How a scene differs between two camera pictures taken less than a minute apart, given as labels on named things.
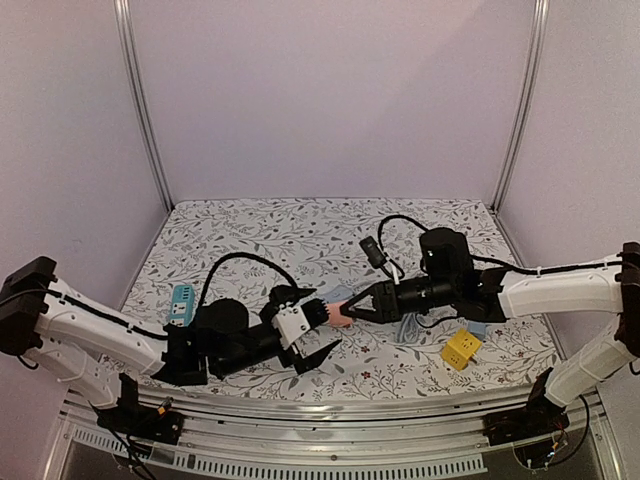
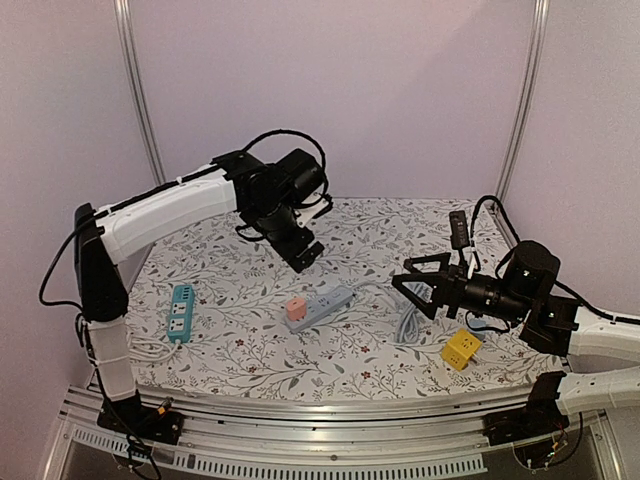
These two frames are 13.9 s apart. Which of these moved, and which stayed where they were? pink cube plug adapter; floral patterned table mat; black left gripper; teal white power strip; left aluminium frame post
Moved: pink cube plug adapter; black left gripper
Stayed: left aluminium frame post; teal white power strip; floral patterned table mat
